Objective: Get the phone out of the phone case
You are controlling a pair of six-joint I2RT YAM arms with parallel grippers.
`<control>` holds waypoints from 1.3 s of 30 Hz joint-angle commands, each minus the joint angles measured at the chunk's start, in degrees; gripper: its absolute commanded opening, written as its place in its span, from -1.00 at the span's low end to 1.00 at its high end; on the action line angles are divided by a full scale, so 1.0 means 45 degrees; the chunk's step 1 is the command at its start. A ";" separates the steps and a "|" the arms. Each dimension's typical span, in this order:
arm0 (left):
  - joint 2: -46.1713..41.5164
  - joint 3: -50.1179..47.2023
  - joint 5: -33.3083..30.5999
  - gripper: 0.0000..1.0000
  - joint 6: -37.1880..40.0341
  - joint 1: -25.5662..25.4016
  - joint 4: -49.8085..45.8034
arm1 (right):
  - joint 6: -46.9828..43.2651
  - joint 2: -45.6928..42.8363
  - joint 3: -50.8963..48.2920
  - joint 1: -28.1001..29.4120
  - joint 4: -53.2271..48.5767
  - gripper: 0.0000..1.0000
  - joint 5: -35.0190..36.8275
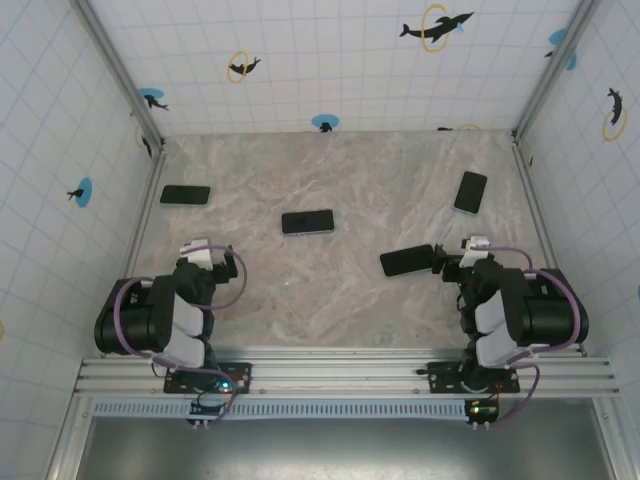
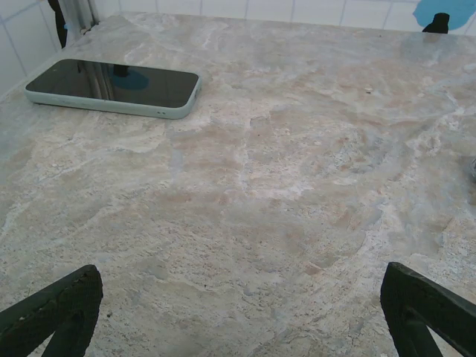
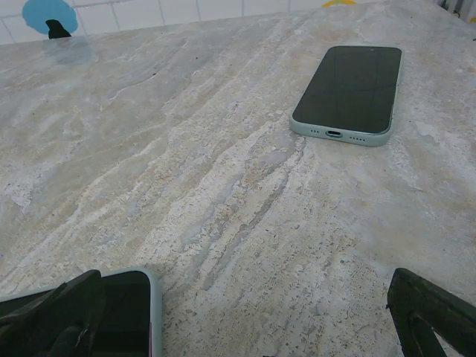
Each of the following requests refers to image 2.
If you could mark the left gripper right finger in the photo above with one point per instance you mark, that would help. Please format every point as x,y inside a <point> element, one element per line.
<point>398,294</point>

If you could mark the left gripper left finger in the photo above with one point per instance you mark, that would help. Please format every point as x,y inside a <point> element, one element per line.
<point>74,294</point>

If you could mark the pale green-blue phone case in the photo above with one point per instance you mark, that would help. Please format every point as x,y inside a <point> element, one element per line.
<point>111,106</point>

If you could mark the black smartphone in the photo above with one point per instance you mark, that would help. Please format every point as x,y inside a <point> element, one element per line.
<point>111,80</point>

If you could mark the blue circle seal decal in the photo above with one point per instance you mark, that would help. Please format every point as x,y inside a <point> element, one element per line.
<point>427,7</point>

